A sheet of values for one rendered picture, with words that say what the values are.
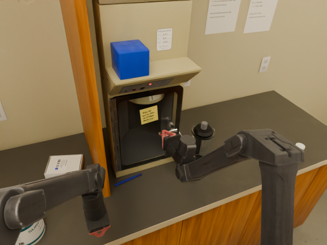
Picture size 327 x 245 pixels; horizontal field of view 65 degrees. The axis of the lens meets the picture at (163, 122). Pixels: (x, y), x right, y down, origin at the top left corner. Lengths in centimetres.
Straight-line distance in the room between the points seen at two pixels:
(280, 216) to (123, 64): 58
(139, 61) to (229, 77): 110
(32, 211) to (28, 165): 106
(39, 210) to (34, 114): 112
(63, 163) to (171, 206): 55
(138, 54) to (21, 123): 88
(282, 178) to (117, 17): 66
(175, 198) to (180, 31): 71
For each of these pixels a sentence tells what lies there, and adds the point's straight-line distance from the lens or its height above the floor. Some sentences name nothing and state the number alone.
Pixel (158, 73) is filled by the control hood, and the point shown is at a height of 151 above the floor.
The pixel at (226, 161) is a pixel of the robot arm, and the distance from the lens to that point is 70.
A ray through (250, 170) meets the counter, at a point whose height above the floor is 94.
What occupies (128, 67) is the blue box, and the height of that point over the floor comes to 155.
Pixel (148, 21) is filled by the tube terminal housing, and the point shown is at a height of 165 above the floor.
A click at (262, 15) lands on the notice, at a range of 181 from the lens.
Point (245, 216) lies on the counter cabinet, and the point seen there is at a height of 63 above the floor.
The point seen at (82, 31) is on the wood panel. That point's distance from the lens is 78.
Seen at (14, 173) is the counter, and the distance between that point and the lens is 144.
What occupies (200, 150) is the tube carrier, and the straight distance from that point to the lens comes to 123.
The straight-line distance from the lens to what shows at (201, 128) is 119.
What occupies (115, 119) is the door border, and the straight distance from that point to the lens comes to 104.
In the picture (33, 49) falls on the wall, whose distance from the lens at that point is 134.
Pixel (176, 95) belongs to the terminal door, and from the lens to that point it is 108.
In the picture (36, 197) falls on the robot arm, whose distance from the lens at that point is 40.
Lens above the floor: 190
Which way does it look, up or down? 37 degrees down
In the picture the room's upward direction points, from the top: 3 degrees clockwise
